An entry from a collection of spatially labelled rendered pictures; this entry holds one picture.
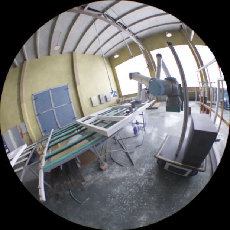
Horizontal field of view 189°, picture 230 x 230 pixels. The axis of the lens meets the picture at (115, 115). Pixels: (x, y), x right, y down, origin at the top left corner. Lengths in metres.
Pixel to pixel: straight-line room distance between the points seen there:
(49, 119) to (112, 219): 7.16
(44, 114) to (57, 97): 2.00
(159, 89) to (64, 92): 7.26
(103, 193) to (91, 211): 0.42
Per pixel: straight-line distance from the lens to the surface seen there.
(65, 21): 7.71
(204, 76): 9.41
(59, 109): 7.10
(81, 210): 1.48
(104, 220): 1.34
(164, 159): 1.16
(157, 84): 0.58
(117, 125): 0.82
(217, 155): 2.02
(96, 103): 8.03
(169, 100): 0.75
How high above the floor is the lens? 1.24
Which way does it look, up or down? 14 degrees down
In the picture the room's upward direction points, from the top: 14 degrees counter-clockwise
